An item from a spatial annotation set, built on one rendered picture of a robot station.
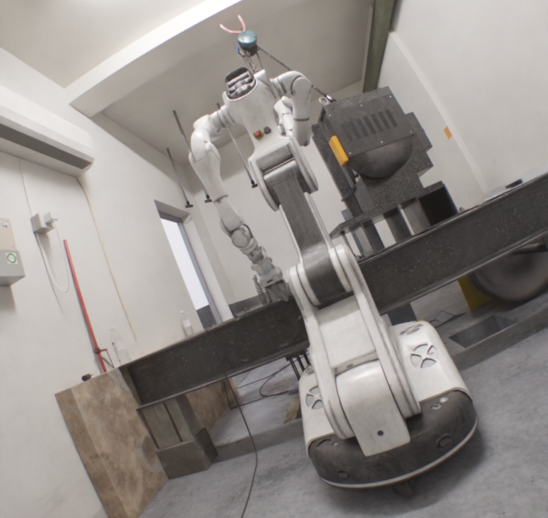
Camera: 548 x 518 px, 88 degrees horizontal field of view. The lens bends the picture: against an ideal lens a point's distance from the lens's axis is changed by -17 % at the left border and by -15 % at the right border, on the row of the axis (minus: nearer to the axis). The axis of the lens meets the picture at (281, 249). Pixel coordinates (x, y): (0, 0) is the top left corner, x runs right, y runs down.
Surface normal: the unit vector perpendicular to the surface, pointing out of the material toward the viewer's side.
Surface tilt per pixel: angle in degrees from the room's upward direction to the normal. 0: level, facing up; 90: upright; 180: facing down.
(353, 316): 50
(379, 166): 90
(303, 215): 78
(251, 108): 117
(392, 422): 90
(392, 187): 90
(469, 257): 90
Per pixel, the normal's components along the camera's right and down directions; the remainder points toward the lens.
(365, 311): -0.43, -0.55
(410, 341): -0.46, -0.73
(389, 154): 0.07, -0.16
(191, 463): -0.16, -0.06
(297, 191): -0.32, -0.21
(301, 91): 0.09, 0.73
